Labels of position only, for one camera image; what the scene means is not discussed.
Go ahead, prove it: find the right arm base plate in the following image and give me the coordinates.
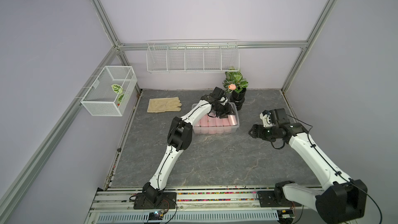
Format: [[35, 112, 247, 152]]
[[256, 190, 302, 209]]

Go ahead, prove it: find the clear plastic storage box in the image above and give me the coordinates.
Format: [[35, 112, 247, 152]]
[[193, 103, 240, 135]]

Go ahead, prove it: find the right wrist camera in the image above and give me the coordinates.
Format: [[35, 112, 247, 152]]
[[260, 108, 290, 128]]

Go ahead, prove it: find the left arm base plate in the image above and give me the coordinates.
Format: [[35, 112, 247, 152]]
[[133, 192, 177, 209]]

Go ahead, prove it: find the beige work glove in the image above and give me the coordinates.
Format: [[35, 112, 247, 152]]
[[147, 97, 182, 113]]

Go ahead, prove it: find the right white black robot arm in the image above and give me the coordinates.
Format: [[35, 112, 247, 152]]
[[248, 123, 368, 224]]

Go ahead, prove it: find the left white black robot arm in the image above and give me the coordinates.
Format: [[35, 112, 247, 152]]
[[142, 87, 233, 205]]

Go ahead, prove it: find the green leaf in basket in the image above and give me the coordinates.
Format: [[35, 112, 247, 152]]
[[112, 84, 124, 94]]

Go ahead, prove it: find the potted plant black pot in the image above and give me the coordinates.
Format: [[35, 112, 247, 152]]
[[222, 67, 249, 112]]

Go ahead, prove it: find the long white wire shelf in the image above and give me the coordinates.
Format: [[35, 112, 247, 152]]
[[146, 39, 240, 73]]

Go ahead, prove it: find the white wire basket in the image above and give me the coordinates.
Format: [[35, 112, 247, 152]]
[[80, 65, 137, 117]]

